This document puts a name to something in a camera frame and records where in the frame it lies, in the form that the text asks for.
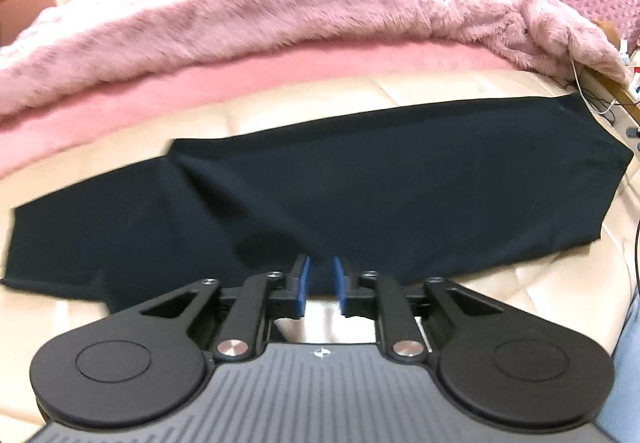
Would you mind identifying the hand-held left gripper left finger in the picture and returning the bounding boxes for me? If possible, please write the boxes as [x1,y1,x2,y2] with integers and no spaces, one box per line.
[136,254,313,363]

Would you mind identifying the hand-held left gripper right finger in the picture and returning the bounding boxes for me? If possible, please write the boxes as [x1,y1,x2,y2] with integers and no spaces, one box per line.
[332,255,503,364]

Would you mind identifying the black pants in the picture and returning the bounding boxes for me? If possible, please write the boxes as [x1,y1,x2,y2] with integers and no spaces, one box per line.
[0,93,632,316]

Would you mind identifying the pink fleece sheet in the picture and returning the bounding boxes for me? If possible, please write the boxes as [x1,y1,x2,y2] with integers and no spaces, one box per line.
[0,46,518,180]

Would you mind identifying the pink fluffy blanket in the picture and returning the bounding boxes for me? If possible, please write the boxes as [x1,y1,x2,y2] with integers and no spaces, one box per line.
[0,0,628,130]

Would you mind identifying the person's leg in blue jeans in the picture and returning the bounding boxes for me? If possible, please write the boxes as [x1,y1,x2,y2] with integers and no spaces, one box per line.
[611,280,640,443]

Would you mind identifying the white cable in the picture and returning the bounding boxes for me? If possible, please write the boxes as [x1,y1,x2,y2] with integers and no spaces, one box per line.
[569,36,618,126]

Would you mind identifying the wooden bed frame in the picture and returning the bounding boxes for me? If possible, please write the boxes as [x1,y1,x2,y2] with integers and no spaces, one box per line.
[582,66,640,126]

